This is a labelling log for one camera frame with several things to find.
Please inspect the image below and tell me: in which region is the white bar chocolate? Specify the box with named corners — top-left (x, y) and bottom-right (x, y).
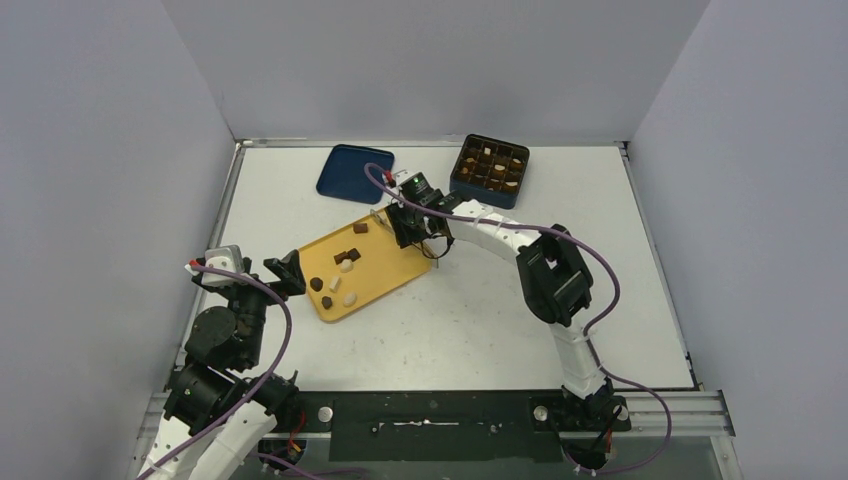
top-left (329, 276), bottom-right (341, 293)

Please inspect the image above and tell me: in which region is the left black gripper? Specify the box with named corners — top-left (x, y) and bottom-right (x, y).
top-left (220, 248), bottom-right (304, 366)

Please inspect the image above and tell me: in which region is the white swirl chocolate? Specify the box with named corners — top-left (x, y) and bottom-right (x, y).
top-left (343, 292), bottom-right (358, 307)

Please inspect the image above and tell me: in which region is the yellow plastic tray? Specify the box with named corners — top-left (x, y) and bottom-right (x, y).
top-left (299, 215), bottom-right (433, 323)

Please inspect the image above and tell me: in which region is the dark blue box lid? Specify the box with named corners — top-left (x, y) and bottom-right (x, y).
top-left (316, 144), bottom-right (395, 205)

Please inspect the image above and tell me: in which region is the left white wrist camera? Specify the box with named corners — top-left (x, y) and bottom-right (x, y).
top-left (201, 245), bottom-right (246, 288)

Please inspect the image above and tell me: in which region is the dark blue chocolate box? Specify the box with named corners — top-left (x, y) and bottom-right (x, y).
top-left (449, 134), bottom-right (530, 210)

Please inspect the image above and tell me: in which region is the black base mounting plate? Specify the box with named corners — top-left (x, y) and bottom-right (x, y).
top-left (258, 389), bottom-right (631, 463)

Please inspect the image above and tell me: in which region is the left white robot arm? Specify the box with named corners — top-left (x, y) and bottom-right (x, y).
top-left (138, 245), bottom-right (307, 479)

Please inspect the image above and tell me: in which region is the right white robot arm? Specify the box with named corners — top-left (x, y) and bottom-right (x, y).
top-left (386, 173), bottom-right (606, 428)

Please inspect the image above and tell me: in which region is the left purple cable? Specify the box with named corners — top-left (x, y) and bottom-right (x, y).
top-left (135, 261), bottom-right (293, 480)

